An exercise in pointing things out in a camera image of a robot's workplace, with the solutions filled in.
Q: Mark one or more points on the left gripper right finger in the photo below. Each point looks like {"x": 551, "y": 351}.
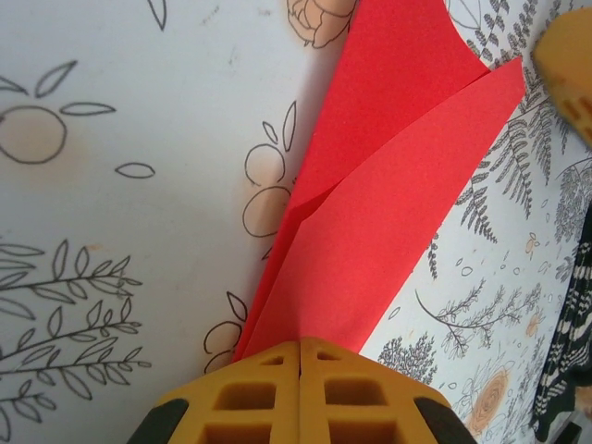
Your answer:
{"x": 361, "y": 407}

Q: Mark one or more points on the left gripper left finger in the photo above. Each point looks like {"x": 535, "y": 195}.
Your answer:
{"x": 240, "y": 407}

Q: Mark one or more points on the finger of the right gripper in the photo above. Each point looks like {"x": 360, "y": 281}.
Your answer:
{"x": 573, "y": 60}

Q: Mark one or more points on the red cloth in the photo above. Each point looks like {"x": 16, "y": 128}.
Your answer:
{"x": 370, "y": 185}

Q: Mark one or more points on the black white striped cloth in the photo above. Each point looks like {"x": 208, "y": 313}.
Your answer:
{"x": 569, "y": 347}

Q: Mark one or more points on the floral table cloth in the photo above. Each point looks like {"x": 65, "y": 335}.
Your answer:
{"x": 115, "y": 139}

